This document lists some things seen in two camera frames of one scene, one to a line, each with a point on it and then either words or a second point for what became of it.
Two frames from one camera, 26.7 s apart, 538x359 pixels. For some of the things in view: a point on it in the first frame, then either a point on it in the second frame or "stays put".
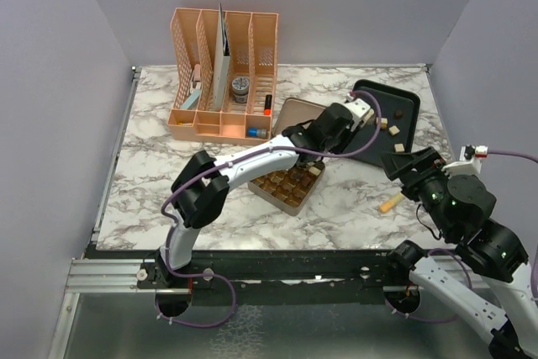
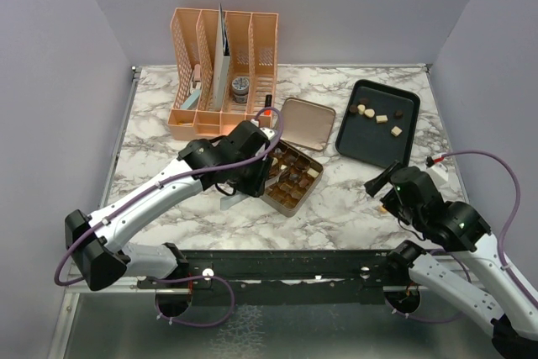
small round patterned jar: [240, 86] stays put
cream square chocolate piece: [393, 130] → [382, 118]
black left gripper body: [332, 144] → [250, 176]
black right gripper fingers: [403, 166] → [375, 186]
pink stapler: [196, 82] stays put
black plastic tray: [398, 126] stays put
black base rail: [279, 277] stays put
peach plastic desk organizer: [253, 40] stays put
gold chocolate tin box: [287, 188] stays put
